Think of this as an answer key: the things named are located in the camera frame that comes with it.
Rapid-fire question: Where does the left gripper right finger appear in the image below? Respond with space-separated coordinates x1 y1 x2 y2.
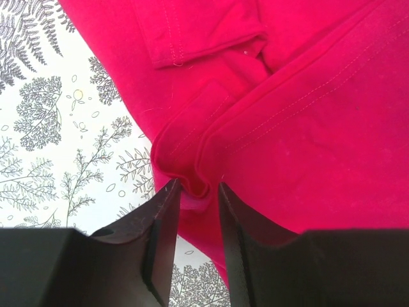
219 184 408 306

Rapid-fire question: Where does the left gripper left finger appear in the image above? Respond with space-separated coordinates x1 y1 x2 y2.
1 180 181 306

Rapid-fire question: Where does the red t shirt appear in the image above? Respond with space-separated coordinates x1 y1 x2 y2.
61 1 408 278

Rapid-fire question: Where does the floral patterned table mat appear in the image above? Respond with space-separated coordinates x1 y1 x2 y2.
1 1 230 306

